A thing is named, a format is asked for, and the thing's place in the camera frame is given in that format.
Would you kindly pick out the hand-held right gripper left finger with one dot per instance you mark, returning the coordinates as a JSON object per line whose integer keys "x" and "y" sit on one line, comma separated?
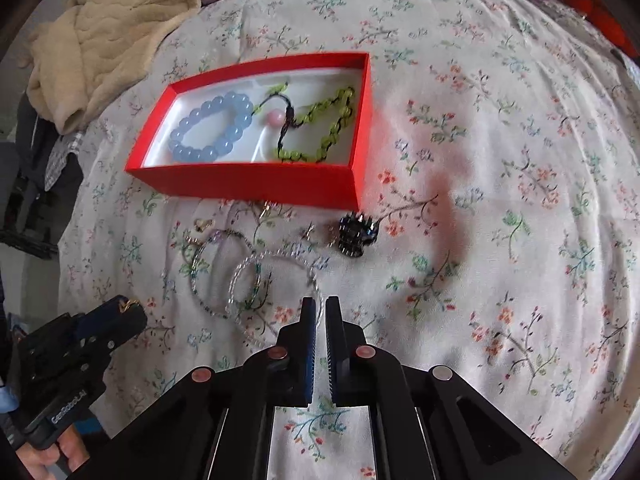
{"x": 310, "y": 355}

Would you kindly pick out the gold heart earring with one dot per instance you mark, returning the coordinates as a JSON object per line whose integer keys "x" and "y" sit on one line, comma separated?
{"x": 201, "y": 225}

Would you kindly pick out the grey plaid cloth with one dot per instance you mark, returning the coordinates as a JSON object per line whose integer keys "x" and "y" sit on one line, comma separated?
{"x": 62, "y": 160}

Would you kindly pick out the beige quilted blanket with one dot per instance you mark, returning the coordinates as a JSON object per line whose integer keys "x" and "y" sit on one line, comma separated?
{"x": 110, "y": 25}

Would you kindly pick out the dark clothing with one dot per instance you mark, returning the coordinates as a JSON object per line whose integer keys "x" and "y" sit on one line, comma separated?
{"x": 30, "y": 200}

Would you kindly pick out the orange plush pillow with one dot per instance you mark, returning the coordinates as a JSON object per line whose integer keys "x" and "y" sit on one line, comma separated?
{"x": 600, "y": 15}

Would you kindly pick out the floral bedsheet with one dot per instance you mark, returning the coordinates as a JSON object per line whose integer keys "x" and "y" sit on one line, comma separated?
{"x": 475, "y": 135}

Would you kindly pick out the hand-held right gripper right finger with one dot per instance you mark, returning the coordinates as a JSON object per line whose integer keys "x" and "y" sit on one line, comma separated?
{"x": 332, "y": 355}

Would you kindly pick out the red jewelry box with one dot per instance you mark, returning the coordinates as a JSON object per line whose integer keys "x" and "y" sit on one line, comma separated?
{"x": 250, "y": 185}

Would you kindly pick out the person's left hand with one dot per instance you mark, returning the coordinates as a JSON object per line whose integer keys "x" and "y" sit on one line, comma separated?
{"x": 65, "y": 452}

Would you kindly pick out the pink bead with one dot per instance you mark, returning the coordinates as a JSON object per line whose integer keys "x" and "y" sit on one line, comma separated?
{"x": 275, "y": 118}

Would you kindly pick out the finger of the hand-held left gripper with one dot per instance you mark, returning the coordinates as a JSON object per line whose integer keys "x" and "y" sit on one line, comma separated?
{"x": 115, "y": 322}

